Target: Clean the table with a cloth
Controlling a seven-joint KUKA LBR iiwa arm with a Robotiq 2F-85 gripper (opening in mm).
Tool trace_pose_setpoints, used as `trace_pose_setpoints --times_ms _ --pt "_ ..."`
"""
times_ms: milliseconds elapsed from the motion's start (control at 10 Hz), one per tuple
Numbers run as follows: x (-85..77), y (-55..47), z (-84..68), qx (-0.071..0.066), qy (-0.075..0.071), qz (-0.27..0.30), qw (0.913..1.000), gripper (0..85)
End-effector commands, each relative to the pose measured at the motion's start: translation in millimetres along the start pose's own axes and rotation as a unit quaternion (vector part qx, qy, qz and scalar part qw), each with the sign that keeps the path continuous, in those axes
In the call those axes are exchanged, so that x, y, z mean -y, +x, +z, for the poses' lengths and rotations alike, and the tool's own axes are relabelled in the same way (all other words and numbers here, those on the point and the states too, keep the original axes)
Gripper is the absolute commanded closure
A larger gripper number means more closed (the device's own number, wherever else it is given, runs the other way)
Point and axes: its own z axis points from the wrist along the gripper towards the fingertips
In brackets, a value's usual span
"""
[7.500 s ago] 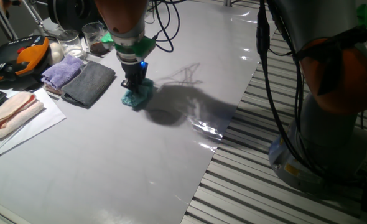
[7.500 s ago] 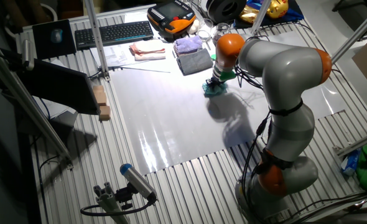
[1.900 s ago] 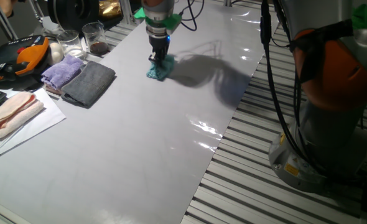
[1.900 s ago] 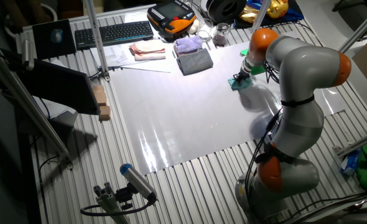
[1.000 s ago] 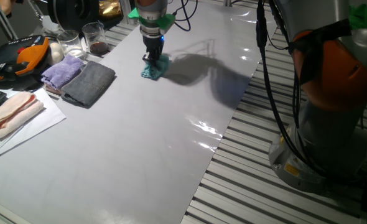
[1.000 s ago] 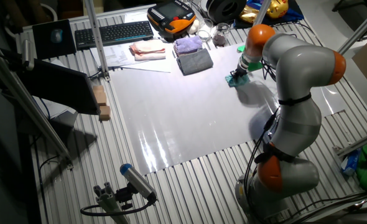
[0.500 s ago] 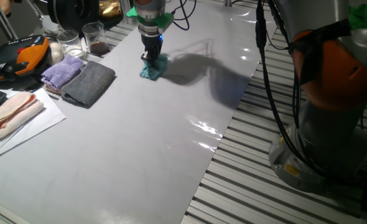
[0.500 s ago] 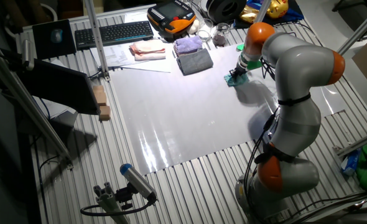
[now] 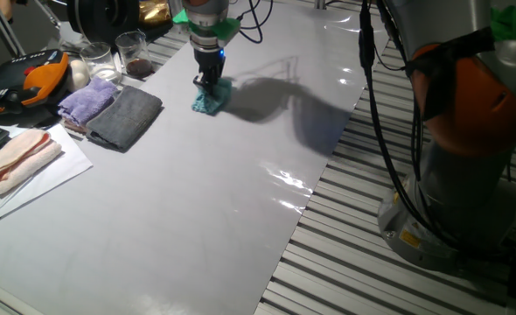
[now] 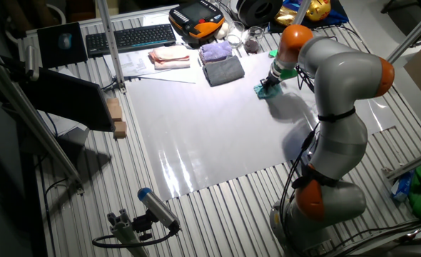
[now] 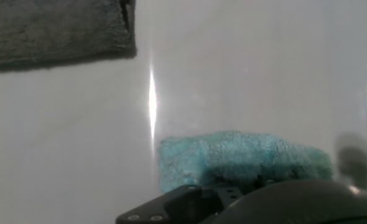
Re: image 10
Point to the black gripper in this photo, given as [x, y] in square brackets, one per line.
[270, 81]

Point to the teal microfibre cloth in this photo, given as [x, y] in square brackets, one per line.
[267, 93]

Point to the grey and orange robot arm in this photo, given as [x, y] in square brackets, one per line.
[339, 89]

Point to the grey folded cloth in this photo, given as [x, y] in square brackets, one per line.
[224, 71]

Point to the purple folded cloth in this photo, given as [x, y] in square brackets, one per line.
[215, 51]

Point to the pink folded cloth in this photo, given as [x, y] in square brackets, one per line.
[171, 65]
[169, 53]

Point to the blue cloth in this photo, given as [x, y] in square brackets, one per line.
[339, 18]

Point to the glass jar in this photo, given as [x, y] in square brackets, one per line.
[252, 41]

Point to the clear glass cup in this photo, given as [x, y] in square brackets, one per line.
[236, 35]

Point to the white egg-shaped object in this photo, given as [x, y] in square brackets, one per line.
[222, 31]

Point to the gold foil bag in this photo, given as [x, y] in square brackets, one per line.
[285, 16]

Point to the black filament spool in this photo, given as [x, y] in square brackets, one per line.
[258, 12]

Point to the glossy white table sheet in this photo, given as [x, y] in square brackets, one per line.
[196, 142]

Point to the golden piggy bank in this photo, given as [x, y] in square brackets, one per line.
[317, 10]

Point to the black and orange teach pendant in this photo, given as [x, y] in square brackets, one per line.
[196, 18]

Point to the white printed paper sheet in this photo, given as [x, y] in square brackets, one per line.
[132, 64]

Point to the black computer keyboard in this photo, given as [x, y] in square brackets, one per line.
[132, 39]

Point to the wooden block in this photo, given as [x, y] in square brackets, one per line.
[115, 110]
[120, 129]

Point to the blue tissue pack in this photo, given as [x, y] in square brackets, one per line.
[402, 185]

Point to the black monitor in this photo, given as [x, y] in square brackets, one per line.
[71, 100]

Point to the grey computer mouse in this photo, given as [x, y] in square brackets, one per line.
[65, 41]

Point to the black mouse pad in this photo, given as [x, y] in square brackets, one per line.
[50, 55]

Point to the green printed wrist mount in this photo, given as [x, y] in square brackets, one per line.
[289, 74]

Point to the aluminium frame post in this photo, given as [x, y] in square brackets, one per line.
[110, 43]
[302, 10]

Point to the aluminium frame bar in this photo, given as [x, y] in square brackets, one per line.
[414, 162]
[414, 34]

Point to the silver camera with blue cap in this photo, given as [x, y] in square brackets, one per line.
[158, 208]

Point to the black camera bracket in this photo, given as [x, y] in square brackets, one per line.
[142, 223]

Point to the aluminium extrusion camera stand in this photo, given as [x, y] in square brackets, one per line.
[125, 232]

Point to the slanted aluminium frame beam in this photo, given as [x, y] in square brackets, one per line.
[35, 125]

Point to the silver bar-shaped camera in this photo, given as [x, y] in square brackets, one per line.
[32, 62]

